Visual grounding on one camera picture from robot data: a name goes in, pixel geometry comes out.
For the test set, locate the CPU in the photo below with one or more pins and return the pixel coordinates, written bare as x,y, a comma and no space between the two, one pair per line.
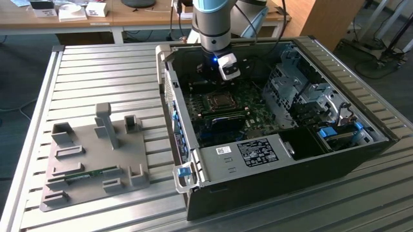
222,100

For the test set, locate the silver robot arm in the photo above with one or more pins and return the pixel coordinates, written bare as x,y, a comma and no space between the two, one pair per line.
211,26

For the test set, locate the CPU socket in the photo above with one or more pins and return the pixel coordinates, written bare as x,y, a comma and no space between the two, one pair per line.
236,103

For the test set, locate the green RAM stick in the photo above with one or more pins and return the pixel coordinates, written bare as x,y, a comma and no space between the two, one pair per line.
226,113
93,173

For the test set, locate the black expansion card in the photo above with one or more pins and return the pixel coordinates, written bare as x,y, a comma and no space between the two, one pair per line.
227,124

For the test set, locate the green motherboard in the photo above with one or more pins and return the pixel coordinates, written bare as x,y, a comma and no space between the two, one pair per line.
258,113

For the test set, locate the metal drive cage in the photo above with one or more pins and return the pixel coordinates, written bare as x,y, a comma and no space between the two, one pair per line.
283,83

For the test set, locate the small cardboard box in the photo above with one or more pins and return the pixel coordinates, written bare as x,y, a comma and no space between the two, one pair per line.
187,10

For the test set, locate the pale blue teach pendant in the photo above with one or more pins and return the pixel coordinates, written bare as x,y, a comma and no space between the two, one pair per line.
262,19

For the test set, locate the dark round pad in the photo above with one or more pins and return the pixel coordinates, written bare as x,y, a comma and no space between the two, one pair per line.
137,3

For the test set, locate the grey power supply unit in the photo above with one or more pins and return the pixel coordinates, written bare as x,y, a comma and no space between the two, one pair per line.
222,164

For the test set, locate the blue case latch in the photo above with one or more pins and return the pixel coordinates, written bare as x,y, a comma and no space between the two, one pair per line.
183,172

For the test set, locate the white box black label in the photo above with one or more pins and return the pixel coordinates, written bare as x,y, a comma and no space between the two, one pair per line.
44,13
96,10

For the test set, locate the wooden cabinet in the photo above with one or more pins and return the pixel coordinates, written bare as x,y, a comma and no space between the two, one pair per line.
331,21

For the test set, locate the blue disk carrier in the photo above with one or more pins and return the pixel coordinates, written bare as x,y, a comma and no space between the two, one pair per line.
327,133

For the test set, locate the grey parts rack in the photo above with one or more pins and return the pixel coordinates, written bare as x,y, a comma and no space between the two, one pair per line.
96,154

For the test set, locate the white round holder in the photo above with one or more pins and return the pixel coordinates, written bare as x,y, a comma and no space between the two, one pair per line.
72,14

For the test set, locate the blue plastic tab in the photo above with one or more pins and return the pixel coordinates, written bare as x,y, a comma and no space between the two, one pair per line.
358,126

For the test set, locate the black open PC case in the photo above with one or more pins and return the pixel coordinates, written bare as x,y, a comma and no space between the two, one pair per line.
274,193

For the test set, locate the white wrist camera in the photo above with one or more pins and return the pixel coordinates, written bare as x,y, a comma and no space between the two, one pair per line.
228,67

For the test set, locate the wooden desk white frame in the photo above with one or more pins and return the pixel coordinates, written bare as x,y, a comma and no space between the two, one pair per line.
144,17
19,21

